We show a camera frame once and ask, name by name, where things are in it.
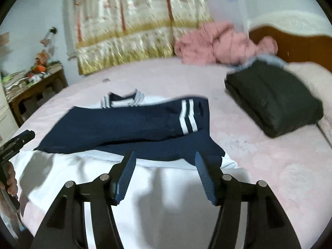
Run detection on person left hand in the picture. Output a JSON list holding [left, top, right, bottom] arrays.
[[0, 161, 18, 196]]

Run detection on pink desk lamp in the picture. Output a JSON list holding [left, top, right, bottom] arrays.
[[40, 26, 57, 47]]

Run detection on white navy varsity jacket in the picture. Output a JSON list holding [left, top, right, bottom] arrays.
[[12, 96, 249, 248]]

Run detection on folded black garment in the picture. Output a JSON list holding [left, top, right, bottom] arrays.
[[225, 61, 323, 138]]

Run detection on brown white headboard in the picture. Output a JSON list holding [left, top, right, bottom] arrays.
[[248, 10, 331, 70]]

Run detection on pink crumpled quilt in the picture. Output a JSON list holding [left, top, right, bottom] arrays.
[[175, 22, 278, 65]]

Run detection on light blue pillow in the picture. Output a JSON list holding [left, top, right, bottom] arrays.
[[228, 54, 287, 71]]

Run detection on dark wooden side table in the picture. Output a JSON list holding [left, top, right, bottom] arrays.
[[7, 63, 68, 127]]

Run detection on pink pillow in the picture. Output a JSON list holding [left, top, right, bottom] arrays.
[[284, 62, 332, 144]]

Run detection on orange plush toy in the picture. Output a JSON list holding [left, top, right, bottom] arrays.
[[26, 50, 50, 78]]

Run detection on pink bed sheet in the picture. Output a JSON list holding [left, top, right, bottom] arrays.
[[12, 59, 331, 248]]

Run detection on white cabinet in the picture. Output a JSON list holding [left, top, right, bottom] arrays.
[[0, 83, 18, 145]]

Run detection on tree pattern curtain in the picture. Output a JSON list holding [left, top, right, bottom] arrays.
[[73, 0, 213, 75]]

